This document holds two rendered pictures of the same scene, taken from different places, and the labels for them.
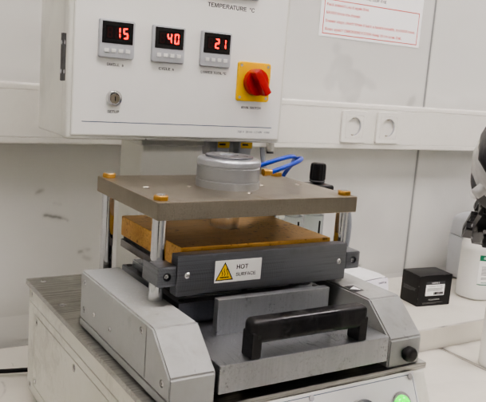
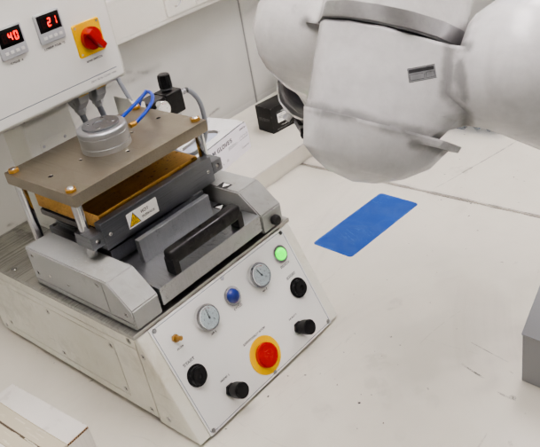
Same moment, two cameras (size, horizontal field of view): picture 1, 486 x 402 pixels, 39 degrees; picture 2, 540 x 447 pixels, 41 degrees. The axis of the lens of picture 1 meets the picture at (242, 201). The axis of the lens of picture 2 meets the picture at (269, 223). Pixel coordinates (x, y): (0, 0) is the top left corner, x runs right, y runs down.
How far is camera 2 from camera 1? 0.40 m
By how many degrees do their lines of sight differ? 23
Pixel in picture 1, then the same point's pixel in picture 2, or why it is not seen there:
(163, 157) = (41, 126)
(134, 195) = (47, 190)
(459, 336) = not seen: hidden behind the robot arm
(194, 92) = (46, 68)
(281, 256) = (168, 189)
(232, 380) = (169, 293)
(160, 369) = (121, 307)
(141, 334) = (97, 287)
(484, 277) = not seen: hidden behind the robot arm
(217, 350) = (151, 276)
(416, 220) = (254, 50)
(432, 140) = not seen: outside the picture
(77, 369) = (51, 312)
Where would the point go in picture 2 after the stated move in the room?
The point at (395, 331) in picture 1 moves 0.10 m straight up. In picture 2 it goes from (262, 208) to (251, 152)
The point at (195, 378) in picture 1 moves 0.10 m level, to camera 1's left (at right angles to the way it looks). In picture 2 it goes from (146, 303) to (75, 325)
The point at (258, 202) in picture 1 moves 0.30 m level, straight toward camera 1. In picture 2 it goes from (139, 160) to (170, 261)
